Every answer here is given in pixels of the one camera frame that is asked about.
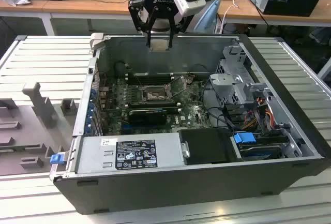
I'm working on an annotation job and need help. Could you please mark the silver metal drive cage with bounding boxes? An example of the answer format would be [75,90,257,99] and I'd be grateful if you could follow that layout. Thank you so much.
[209,44,275,106]

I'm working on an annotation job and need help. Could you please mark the black RAM slot bank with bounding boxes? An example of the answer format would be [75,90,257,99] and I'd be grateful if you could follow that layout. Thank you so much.
[124,100,182,113]
[125,71,174,85]

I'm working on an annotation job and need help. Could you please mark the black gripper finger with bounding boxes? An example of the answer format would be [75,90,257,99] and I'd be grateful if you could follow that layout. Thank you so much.
[128,0,159,48]
[167,6,193,48]

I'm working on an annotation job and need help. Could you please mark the silver square CPU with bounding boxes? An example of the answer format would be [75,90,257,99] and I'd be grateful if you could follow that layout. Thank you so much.
[151,39,169,52]

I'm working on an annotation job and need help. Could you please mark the black open PC case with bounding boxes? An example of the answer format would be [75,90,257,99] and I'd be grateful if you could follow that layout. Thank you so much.
[49,33,331,215]

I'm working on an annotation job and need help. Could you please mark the blue disk carrier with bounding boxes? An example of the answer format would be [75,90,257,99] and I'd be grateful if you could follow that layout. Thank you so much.
[232,132,288,161]

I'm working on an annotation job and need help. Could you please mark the yellow red wire bundle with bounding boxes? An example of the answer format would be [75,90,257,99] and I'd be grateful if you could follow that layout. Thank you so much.
[243,99,276,131]

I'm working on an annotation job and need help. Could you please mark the pale blue teach pendant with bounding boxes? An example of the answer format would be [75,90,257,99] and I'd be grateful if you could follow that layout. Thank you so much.
[186,0,221,34]

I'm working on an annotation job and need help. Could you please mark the grey power supply unit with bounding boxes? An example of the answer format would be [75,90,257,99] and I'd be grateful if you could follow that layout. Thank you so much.
[74,132,187,174]

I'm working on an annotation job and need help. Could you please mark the green RAM stick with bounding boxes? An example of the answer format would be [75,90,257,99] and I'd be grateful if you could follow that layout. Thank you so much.
[0,145,16,155]

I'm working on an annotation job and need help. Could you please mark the wooden desk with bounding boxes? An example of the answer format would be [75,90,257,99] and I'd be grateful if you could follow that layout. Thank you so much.
[0,0,331,36]

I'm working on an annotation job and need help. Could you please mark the CPU socket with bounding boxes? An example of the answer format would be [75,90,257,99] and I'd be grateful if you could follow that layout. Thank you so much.
[139,85,174,104]

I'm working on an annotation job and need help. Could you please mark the metal socket cover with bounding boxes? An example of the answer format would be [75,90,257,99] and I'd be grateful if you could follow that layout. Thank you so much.
[168,76,188,98]

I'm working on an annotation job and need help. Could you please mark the black plastic shroud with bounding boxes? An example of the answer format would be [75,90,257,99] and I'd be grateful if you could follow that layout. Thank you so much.
[178,128,244,165]

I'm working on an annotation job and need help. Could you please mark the blue expansion slot retainers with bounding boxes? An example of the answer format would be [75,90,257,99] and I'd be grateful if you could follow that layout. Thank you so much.
[86,86,98,135]

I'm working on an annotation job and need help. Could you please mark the white cable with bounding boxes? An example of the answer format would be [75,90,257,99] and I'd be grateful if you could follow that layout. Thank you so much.
[221,0,240,35]

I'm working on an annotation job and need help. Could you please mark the grey parts rack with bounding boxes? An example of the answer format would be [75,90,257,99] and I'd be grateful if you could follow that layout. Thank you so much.
[0,81,78,177]

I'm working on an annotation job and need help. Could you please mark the green motherboard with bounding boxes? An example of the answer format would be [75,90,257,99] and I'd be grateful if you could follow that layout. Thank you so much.
[99,75,220,136]

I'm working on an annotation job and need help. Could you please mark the black looped cable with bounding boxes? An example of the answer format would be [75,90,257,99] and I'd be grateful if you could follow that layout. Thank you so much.
[201,84,233,129]

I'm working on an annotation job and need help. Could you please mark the black hard disk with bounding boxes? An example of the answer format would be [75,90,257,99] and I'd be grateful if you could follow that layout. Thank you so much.
[240,146,282,161]

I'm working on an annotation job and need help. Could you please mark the black graphics card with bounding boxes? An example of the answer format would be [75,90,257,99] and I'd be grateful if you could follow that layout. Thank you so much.
[128,109,168,125]

